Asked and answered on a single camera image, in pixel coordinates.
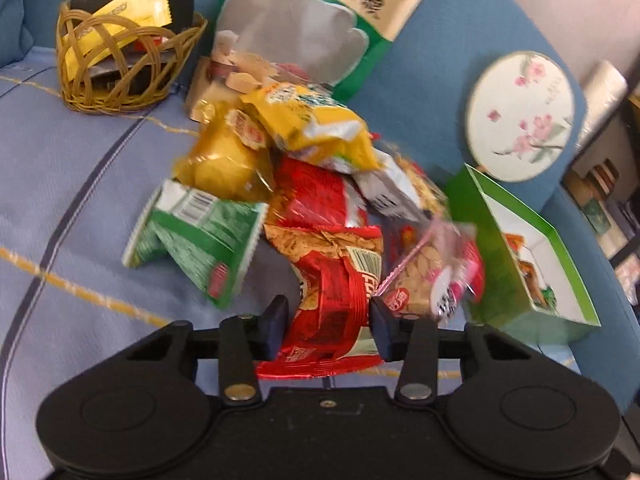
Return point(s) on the grey silver snack packet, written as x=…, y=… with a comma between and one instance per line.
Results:
x=387, y=190

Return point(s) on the green cardboard box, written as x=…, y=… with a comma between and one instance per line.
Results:
x=505, y=270

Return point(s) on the large beige green snack bag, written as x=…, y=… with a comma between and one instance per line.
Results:
x=300, y=25

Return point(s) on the red crinkled snack packet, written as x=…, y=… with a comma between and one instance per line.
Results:
x=330, y=305

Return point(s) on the round floral hand fan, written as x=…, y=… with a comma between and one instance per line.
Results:
x=520, y=115

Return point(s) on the blue sofa cushion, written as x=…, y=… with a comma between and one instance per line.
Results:
x=435, y=60

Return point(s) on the clear plastic film roll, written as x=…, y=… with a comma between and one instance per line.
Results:
x=602, y=100

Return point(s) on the green barcode snack packet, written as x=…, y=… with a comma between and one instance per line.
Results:
x=205, y=240

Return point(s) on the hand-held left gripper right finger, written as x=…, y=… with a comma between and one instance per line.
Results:
x=378, y=325

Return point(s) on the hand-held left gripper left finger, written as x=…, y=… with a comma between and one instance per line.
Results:
x=278, y=324

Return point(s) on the yellow soft bread packet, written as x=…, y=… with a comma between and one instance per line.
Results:
x=220, y=160

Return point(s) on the pink clear peanut packet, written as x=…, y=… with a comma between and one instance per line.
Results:
x=425, y=275

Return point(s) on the black metal shelf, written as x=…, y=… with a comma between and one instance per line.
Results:
x=607, y=200

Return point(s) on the red shiny snack packet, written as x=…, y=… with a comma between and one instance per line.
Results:
x=310, y=195

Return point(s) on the yellow green chip packet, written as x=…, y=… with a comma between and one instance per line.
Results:
x=320, y=130

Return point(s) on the yellow foil snack packet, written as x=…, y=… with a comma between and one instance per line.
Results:
x=125, y=15

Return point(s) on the striped light blue sofa cover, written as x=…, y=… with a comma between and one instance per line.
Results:
x=65, y=170

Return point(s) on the woven wicker basket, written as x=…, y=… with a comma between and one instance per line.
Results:
x=125, y=85

